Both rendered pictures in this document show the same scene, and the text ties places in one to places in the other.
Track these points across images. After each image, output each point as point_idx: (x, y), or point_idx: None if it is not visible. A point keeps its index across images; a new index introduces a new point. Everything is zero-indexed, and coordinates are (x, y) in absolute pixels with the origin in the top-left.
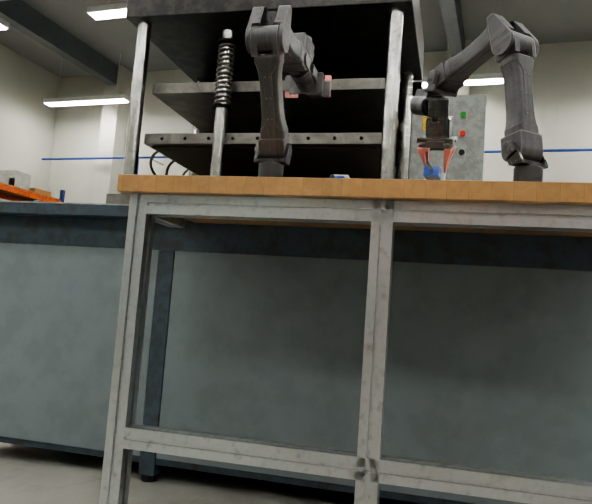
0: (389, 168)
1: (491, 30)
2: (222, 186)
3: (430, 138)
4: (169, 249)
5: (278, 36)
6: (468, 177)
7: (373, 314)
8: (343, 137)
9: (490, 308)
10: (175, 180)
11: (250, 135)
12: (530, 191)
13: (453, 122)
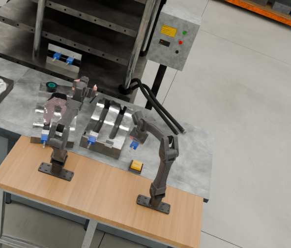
0: (135, 57)
1: (160, 144)
2: (34, 197)
3: (135, 137)
4: (13, 140)
5: (61, 148)
6: (176, 64)
7: (86, 239)
8: (115, 26)
9: None
10: (14, 189)
11: (61, 6)
12: (143, 233)
13: (178, 34)
